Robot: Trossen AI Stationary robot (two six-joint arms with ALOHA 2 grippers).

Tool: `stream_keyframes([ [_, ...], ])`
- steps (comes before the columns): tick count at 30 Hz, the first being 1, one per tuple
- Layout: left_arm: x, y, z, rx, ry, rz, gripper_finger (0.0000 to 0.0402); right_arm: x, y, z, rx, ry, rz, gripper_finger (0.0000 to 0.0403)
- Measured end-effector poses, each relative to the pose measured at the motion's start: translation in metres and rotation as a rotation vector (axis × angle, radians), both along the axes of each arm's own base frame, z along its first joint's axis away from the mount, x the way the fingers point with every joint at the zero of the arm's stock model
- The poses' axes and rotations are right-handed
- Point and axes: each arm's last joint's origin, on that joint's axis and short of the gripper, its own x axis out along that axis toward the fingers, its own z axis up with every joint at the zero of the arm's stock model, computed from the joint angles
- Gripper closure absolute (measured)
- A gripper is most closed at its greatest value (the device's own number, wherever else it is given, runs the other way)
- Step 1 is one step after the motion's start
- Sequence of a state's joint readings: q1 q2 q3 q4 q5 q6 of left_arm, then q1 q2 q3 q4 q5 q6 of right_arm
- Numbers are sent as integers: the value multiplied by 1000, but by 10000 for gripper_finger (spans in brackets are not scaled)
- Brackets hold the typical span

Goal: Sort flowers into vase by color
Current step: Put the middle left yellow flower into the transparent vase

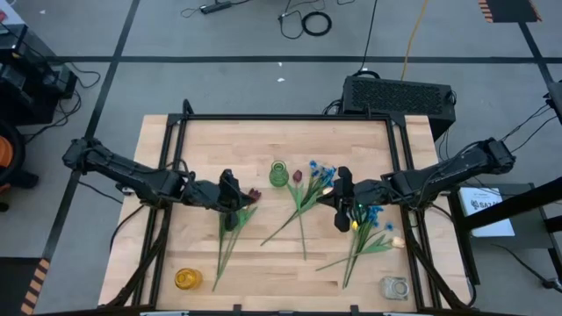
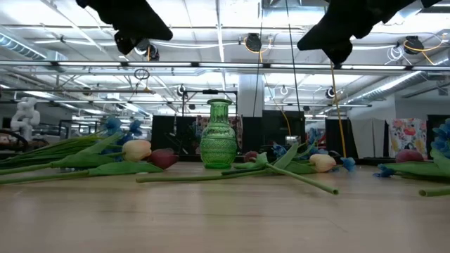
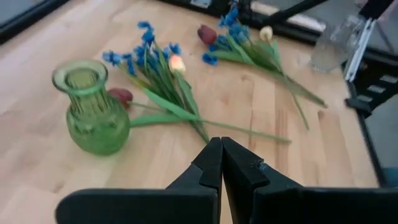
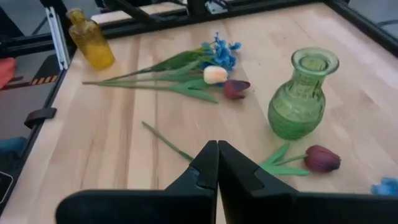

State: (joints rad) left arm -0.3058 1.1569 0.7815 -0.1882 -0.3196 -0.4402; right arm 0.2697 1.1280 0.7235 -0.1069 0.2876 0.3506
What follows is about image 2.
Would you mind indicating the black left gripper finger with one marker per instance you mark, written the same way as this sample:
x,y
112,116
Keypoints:
x,y
133,17
124,42

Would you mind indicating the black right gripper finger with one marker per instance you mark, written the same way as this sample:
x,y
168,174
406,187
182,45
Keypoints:
x,y
337,31
338,52

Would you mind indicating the blue artificial flower spray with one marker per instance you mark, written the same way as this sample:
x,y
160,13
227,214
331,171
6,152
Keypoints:
x,y
112,124
348,163
441,138

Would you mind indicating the dark red artificial tulip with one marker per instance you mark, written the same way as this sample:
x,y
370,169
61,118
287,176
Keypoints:
x,y
409,156
250,156
163,159

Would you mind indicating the green glass vase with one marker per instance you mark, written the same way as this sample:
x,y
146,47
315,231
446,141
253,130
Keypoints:
x,y
218,140

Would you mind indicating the black partition panel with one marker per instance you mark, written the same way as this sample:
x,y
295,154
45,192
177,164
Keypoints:
x,y
274,126
330,138
163,133

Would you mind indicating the white hanging cloth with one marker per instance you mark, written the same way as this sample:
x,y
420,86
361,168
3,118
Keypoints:
x,y
367,137

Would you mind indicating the white pillar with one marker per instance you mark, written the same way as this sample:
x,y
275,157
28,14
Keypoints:
x,y
247,95

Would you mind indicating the long ceiling light bar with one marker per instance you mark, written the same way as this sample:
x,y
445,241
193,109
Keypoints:
x,y
225,65

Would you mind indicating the bright floral patterned cloth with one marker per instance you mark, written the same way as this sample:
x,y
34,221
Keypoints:
x,y
408,135

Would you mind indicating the dark floral cloth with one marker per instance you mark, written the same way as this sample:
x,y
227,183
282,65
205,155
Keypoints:
x,y
237,126

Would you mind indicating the silver ventilation duct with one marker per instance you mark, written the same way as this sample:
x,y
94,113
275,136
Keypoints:
x,y
393,84
21,47

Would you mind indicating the black gantry frame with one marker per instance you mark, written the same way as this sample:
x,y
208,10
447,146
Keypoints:
x,y
211,91

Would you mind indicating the black aluminium table frame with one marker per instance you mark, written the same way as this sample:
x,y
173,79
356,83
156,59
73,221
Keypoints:
x,y
369,161

